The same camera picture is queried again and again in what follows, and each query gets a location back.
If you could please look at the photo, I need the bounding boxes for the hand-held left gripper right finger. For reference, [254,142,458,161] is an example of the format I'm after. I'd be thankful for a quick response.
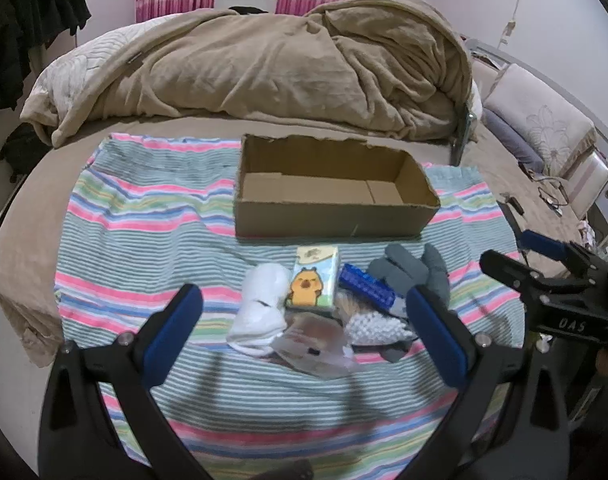
[404,284,570,480]

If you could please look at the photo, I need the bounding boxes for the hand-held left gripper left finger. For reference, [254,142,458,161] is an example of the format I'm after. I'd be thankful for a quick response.
[38,283,213,480]

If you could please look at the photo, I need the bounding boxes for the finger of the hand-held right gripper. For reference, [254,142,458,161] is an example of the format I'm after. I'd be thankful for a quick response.
[515,229,593,264]
[480,249,548,295]

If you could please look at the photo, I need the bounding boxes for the grey glove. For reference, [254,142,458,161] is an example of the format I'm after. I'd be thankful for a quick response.
[368,243,451,364]

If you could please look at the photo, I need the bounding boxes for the blue plastic comb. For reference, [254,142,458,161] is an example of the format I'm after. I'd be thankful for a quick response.
[338,263,398,312]

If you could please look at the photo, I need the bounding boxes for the white socks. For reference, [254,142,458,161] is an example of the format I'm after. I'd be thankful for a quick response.
[227,265,291,358]

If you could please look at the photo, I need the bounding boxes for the clear plastic bag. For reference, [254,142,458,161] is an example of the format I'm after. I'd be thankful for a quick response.
[271,312,358,379]

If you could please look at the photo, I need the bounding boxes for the cartoon tissue pack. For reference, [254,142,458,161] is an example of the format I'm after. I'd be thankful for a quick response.
[285,245,340,312]

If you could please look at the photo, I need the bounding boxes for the brown cardboard box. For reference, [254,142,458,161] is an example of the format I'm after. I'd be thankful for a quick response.
[234,133,441,240]

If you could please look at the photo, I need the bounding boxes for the shiny white cushion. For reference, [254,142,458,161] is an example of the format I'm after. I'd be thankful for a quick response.
[564,152,608,222]

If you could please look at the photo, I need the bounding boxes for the striped pastel towel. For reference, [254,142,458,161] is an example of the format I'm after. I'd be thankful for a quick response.
[54,132,527,480]

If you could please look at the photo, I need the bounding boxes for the grey-blue pillow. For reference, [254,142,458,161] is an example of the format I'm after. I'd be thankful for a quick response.
[481,108,545,173]

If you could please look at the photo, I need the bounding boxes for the white flower-print pillow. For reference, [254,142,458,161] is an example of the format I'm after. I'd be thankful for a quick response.
[484,63,598,177]

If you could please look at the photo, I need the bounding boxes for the bed with brown sheet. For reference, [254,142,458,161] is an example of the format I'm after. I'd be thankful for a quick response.
[0,107,608,373]

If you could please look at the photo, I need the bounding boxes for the black bag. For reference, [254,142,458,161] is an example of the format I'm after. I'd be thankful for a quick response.
[0,122,48,177]

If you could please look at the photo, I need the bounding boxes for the beige duvet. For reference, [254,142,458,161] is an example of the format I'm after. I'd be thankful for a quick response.
[20,0,477,148]

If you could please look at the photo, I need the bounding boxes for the hanging dark clothes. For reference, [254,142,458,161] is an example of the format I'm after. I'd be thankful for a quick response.
[0,0,92,127]

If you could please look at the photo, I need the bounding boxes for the charging cable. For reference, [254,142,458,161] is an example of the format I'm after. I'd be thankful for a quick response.
[526,170,571,212]

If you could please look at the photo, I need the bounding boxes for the grey metal bed frame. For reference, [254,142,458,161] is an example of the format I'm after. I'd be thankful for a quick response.
[451,35,608,167]

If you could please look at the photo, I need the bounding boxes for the white wall cable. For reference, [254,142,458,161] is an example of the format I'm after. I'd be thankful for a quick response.
[500,0,531,49]

